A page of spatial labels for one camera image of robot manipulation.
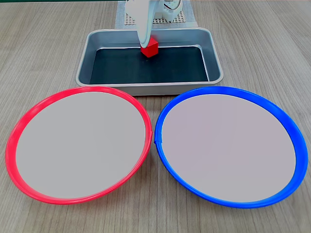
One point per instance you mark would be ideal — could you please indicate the red cube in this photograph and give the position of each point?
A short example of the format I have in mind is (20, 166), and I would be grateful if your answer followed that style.
(151, 49)

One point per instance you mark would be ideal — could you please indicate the black tray mat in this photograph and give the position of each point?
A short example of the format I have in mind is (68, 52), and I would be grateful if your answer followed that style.
(145, 70)

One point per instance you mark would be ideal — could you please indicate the steel tray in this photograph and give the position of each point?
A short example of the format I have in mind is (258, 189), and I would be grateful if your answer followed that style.
(83, 70)

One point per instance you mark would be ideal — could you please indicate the grey textured base pad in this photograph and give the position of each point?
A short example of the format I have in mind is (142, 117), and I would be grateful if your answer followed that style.
(191, 14)

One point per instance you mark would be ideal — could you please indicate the red rimmed white plate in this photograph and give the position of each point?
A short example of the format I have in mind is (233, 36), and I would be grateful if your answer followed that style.
(80, 145)

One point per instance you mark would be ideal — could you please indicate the blue rimmed white plate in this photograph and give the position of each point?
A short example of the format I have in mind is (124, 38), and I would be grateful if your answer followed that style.
(228, 148)

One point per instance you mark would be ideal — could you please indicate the pale perforated base plate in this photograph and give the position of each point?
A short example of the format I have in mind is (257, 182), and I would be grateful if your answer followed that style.
(180, 21)

